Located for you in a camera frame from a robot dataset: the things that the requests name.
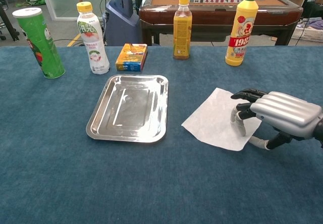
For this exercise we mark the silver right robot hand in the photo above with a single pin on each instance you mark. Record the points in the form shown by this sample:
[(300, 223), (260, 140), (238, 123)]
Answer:
[(285, 113)]

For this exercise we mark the white plastic basket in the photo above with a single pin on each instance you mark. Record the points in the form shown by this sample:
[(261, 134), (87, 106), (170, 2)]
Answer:
[(308, 35)]

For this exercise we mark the yellow detergent bottle green cap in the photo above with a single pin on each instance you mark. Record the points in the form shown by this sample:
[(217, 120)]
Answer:
[(239, 37)]

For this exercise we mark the purple cloth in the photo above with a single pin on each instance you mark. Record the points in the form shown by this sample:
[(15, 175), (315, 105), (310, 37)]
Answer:
[(316, 24)]

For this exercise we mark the brown mahjong table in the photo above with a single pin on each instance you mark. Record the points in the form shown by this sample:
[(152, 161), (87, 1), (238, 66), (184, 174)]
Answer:
[(214, 14)]

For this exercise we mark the tea bottle yellow label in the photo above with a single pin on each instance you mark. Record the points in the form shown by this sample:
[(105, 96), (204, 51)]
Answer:
[(182, 32)]

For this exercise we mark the silver metal tray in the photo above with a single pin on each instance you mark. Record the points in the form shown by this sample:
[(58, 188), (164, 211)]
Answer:
[(131, 108)]

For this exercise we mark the orange snack box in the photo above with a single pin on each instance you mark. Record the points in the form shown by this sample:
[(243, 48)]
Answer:
[(131, 57)]

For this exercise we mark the blue grey machine base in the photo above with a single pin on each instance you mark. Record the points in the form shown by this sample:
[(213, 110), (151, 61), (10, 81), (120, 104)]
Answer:
[(121, 24)]

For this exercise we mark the white drink bottle yellow cap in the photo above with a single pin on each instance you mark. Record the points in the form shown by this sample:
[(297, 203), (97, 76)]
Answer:
[(93, 45)]

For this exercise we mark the blue felt table cloth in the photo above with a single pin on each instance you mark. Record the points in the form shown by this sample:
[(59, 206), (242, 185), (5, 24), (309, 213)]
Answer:
[(50, 171)]

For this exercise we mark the green chips can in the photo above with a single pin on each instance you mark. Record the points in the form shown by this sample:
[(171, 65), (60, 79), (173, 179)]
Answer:
[(40, 45)]

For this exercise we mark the green bag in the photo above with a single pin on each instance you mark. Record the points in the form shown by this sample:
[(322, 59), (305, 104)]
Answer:
[(35, 0)]

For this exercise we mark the black stand base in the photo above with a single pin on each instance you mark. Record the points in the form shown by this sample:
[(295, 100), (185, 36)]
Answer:
[(7, 22)]

